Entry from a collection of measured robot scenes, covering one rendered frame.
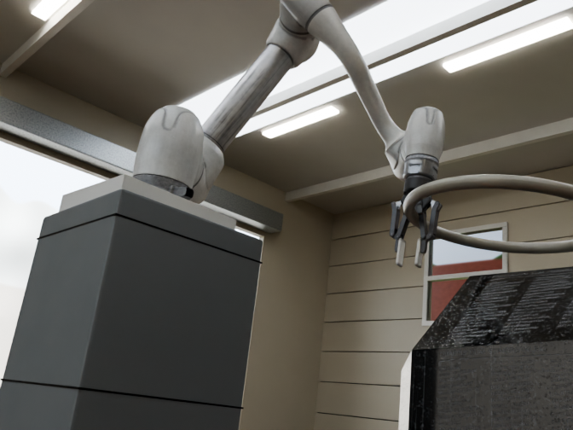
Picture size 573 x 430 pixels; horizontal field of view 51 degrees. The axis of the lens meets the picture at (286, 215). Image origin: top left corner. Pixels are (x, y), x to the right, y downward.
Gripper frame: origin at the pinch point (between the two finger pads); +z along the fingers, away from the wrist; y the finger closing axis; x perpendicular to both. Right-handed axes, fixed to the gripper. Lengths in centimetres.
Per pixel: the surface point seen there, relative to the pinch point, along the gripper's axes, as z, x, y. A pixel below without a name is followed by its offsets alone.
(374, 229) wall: -254, 742, -382
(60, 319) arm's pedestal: 34, -60, -49
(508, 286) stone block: 4.8, 9.0, 22.8
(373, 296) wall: -137, 742, -366
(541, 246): -9.1, 21.3, 27.2
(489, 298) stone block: 8.7, 6.4, 19.3
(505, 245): -9.3, 21.1, 18.1
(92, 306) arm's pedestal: 31, -63, -36
